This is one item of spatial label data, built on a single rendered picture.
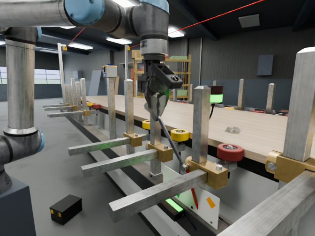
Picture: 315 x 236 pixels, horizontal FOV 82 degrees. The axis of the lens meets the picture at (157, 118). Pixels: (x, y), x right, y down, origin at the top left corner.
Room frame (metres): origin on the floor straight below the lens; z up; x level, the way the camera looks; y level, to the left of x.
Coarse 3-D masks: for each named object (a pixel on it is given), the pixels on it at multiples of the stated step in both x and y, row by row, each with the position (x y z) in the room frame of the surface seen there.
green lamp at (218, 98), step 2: (222, 94) 0.57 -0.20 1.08; (210, 96) 0.55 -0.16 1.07; (212, 96) 0.54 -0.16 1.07; (214, 96) 0.54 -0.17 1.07; (216, 96) 0.54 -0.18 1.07; (218, 96) 0.54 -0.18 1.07; (220, 96) 0.55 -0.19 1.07; (222, 96) 0.56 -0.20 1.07; (210, 98) 0.55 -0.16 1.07; (212, 98) 0.54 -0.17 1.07; (214, 98) 0.54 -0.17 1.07; (216, 98) 0.54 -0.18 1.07; (218, 98) 0.54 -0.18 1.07; (220, 98) 0.55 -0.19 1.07; (210, 100) 0.55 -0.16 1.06; (212, 100) 0.54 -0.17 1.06; (214, 100) 0.54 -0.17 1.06; (216, 100) 0.54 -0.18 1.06; (218, 100) 0.54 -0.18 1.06; (220, 100) 0.55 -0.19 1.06
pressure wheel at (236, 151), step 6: (222, 144) 0.60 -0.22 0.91; (228, 144) 0.60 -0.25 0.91; (222, 150) 0.55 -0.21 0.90; (228, 150) 0.54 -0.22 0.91; (234, 150) 0.54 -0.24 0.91; (240, 150) 0.54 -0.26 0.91; (222, 156) 0.55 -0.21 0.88; (228, 156) 0.54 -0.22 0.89; (234, 156) 0.53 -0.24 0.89; (240, 156) 0.54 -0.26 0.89; (228, 174) 0.57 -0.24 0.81
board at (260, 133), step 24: (96, 96) 2.98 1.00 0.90; (120, 96) 2.98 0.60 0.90; (144, 120) 1.10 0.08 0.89; (168, 120) 1.04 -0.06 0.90; (192, 120) 1.04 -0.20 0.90; (216, 120) 1.04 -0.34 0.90; (240, 120) 1.04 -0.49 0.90; (264, 120) 1.04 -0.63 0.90; (216, 144) 0.66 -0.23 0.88; (240, 144) 0.62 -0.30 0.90; (264, 144) 0.62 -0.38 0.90; (312, 144) 0.62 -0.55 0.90
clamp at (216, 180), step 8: (192, 168) 0.54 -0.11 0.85; (200, 168) 0.51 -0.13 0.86; (208, 168) 0.49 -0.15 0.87; (224, 168) 0.49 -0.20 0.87; (208, 176) 0.48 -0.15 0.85; (216, 176) 0.46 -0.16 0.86; (224, 176) 0.48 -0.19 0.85; (208, 184) 0.48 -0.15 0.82; (216, 184) 0.46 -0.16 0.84; (224, 184) 0.48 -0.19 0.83
